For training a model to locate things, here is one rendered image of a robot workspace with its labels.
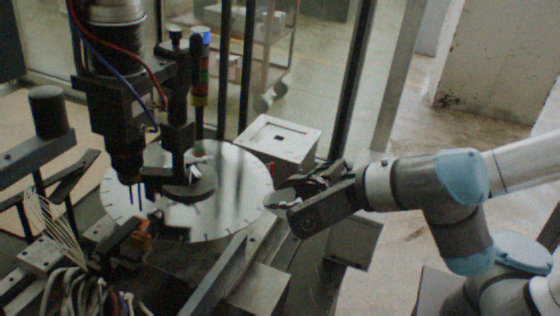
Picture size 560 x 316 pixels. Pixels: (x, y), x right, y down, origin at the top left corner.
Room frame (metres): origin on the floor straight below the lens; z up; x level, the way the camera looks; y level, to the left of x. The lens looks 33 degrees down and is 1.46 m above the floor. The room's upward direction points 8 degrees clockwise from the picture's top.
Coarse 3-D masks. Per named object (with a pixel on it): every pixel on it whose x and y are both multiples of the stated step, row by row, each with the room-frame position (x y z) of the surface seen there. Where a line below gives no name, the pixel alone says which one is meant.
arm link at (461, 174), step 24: (408, 168) 0.47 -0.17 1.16; (432, 168) 0.45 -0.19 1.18; (456, 168) 0.44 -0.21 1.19; (480, 168) 0.45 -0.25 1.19; (408, 192) 0.45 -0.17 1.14; (432, 192) 0.44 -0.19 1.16; (456, 192) 0.42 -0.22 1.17; (480, 192) 0.42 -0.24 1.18; (432, 216) 0.44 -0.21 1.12; (456, 216) 0.43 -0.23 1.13
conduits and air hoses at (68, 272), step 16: (32, 192) 0.58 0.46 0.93; (48, 208) 0.54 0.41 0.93; (80, 256) 0.46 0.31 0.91; (64, 272) 0.43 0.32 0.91; (80, 272) 0.44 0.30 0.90; (48, 288) 0.39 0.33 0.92; (64, 288) 0.39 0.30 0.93; (80, 288) 0.40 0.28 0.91; (96, 288) 0.41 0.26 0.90; (112, 288) 0.43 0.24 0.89; (64, 304) 0.36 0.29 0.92; (80, 304) 0.37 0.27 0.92; (96, 304) 0.38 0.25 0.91; (128, 304) 0.40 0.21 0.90
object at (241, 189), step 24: (216, 144) 0.80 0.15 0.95; (216, 168) 0.71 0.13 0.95; (240, 168) 0.72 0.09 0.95; (264, 168) 0.73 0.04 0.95; (120, 192) 0.59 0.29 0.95; (144, 192) 0.60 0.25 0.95; (216, 192) 0.63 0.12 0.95; (240, 192) 0.64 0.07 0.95; (264, 192) 0.65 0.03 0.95; (120, 216) 0.53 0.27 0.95; (144, 216) 0.54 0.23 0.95; (168, 216) 0.55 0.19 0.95; (192, 216) 0.56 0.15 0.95; (216, 216) 0.57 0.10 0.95; (240, 216) 0.57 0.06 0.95; (168, 240) 0.49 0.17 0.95; (192, 240) 0.50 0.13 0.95
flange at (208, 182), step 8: (200, 168) 0.69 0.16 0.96; (208, 168) 0.69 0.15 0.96; (192, 176) 0.64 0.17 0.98; (208, 176) 0.67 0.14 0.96; (216, 176) 0.67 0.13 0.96; (192, 184) 0.63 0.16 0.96; (200, 184) 0.64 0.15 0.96; (208, 184) 0.64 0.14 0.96; (216, 184) 0.65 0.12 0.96; (168, 192) 0.61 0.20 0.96; (176, 192) 0.61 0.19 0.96; (184, 192) 0.61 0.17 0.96; (192, 192) 0.61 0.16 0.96; (200, 192) 0.61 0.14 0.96; (208, 192) 0.62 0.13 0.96
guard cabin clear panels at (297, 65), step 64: (64, 0) 1.32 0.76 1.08; (192, 0) 1.18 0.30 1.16; (256, 0) 1.12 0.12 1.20; (320, 0) 1.07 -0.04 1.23; (384, 0) 1.02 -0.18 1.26; (64, 64) 1.34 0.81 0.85; (256, 64) 1.12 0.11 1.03; (320, 64) 1.06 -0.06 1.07; (384, 64) 1.01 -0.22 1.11; (320, 128) 1.05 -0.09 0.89
